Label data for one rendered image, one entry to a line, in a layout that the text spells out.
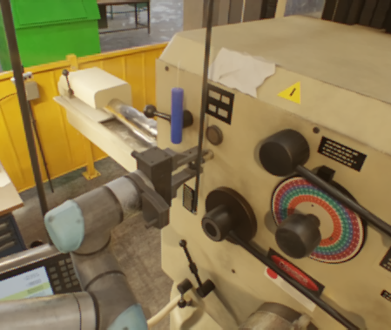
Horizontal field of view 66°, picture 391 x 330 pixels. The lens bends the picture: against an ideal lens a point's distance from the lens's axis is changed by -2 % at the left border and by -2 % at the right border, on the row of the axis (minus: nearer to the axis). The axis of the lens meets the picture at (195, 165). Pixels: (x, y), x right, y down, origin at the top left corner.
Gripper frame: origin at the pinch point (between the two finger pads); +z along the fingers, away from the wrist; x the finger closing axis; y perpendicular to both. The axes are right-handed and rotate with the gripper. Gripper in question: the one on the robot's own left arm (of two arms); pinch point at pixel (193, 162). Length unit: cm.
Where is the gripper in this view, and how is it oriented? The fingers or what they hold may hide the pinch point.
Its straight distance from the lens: 67.0
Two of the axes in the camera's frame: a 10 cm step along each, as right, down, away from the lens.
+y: -7.0, -4.5, 5.6
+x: -0.6, 8.1, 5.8
